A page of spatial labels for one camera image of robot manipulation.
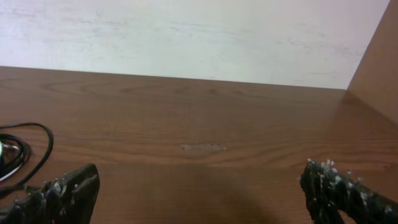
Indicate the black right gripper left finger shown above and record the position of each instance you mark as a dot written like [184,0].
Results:
[70,199]

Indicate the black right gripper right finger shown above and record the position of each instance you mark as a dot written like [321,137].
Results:
[328,193]

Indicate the wooden side panel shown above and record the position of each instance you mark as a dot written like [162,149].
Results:
[375,79]

